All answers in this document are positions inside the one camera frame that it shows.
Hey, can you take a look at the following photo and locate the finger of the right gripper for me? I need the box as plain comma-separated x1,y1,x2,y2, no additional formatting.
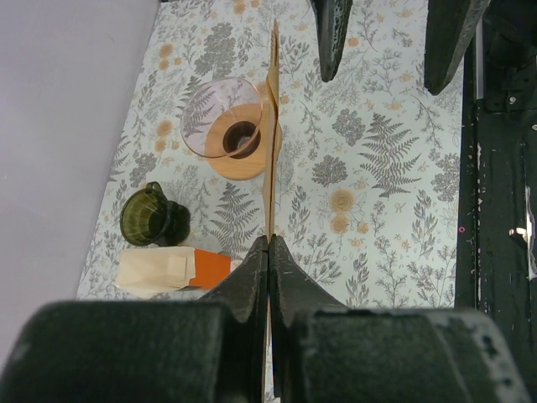
310,0,352,82
424,0,489,95

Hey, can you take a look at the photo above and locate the green glass coffee dripper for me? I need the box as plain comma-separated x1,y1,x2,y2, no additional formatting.
119,181,190,247

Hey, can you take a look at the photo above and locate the floral tablecloth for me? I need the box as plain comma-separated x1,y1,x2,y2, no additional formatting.
76,1,462,308

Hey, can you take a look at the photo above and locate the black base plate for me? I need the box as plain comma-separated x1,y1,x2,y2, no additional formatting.
455,0,537,337

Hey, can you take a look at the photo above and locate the orange coffee filter box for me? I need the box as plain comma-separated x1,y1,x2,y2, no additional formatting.
115,246,232,299

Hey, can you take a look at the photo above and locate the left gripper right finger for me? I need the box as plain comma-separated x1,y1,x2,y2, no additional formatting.
268,235,344,402

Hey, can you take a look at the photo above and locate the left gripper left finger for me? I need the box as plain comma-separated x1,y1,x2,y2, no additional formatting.
199,236,269,402

